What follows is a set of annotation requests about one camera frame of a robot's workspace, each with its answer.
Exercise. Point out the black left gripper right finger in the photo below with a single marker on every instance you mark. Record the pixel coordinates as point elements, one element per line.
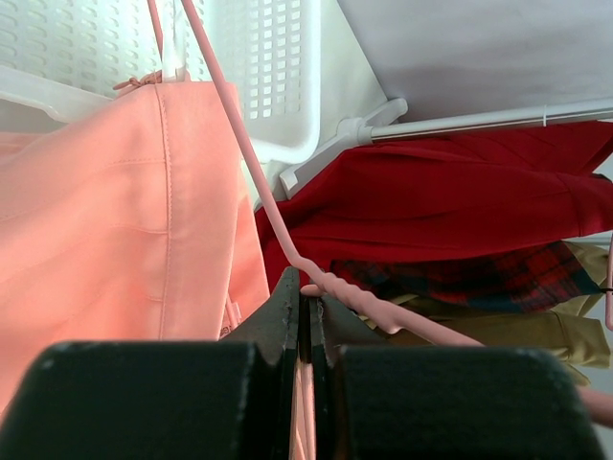
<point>374,400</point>

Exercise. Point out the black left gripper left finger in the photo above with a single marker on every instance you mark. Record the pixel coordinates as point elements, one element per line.
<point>226,399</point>

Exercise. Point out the pink pleated skirt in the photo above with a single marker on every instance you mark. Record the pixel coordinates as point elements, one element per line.
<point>133,224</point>

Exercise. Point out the pink hanger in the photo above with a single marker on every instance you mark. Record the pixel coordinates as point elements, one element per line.
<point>386,315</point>

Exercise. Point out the red black plaid skirt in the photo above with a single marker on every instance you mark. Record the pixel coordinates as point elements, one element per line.
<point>533,279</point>

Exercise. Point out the tan brown skirt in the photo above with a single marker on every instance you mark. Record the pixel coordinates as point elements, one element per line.
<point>566,331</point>

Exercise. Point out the white metal clothes rack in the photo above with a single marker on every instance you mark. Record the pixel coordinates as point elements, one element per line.
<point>381,125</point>

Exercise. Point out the white perforated plastic basket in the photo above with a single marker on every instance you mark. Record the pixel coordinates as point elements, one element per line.
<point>61,61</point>

